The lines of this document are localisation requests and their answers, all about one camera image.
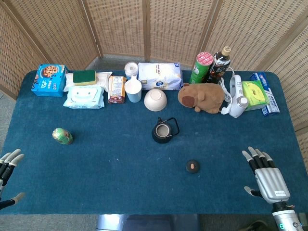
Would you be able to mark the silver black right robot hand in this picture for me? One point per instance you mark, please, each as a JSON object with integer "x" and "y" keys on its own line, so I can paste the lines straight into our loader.
{"x": 272, "y": 179}

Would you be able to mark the white tissue pack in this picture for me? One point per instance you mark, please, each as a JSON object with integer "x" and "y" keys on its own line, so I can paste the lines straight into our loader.
{"x": 160, "y": 75}

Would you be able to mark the brown orange drink carton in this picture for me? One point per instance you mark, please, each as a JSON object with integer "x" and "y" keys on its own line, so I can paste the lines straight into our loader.
{"x": 117, "y": 89}

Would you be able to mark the blue cookie box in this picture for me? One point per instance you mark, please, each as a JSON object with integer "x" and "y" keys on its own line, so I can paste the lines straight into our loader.
{"x": 48, "y": 80}

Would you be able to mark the cream upturned bowl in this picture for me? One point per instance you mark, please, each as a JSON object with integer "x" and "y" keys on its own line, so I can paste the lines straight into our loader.
{"x": 155, "y": 99}

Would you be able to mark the wicker folding screen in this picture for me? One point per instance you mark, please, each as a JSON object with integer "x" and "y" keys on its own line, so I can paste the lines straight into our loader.
{"x": 168, "y": 29}

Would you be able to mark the green metallic egg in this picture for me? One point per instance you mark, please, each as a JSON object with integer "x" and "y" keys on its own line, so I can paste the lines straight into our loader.
{"x": 63, "y": 136}

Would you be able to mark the white plastic package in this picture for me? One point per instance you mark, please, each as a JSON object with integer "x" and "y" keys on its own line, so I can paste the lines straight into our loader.
{"x": 103, "y": 79}

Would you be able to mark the green chips can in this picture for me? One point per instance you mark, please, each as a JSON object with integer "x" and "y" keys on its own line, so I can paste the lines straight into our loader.
{"x": 199, "y": 69}

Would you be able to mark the pale blue cup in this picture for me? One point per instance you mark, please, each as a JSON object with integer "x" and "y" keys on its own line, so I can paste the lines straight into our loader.
{"x": 133, "y": 92}

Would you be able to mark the white hair dryer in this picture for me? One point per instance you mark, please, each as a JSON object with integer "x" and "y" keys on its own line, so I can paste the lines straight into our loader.
{"x": 237, "y": 96}

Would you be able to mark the dark drink bottle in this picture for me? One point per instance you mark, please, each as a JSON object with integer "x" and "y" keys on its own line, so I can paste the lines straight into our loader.
{"x": 219, "y": 69}

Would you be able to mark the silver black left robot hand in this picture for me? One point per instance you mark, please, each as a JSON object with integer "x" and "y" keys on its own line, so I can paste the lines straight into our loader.
{"x": 7, "y": 161}

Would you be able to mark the silver robot torso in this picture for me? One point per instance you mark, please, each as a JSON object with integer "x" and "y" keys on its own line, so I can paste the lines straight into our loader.
{"x": 146, "y": 222}

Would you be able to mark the green tissue box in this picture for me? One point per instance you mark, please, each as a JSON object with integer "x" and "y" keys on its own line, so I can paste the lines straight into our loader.
{"x": 255, "y": 95}

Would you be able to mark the blue table cloth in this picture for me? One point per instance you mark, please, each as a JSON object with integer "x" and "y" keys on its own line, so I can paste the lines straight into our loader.
{"x": 120, "y": 168}

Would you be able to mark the small black lid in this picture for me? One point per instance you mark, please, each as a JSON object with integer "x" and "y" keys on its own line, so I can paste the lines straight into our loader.
{"x": 192, "y": 166}

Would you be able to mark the green yellow sponge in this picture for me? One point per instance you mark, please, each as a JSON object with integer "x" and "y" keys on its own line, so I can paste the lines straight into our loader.
{"x": 84, "y": 77}

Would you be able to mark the white tape roll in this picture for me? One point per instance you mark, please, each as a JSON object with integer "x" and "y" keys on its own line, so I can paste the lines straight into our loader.
{"x": 131, "y": 68}

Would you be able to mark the light blue wet wipes pack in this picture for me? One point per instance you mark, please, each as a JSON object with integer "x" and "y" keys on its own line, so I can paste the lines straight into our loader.
{"x": 83, "y": 97}

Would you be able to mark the blue white long box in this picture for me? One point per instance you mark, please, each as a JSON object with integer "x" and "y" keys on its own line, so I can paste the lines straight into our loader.
{"x": 270, "y": 98}

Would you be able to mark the brown capybara plush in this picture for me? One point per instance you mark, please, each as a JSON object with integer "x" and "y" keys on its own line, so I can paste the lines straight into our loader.
{"x": 204, "y": 97}

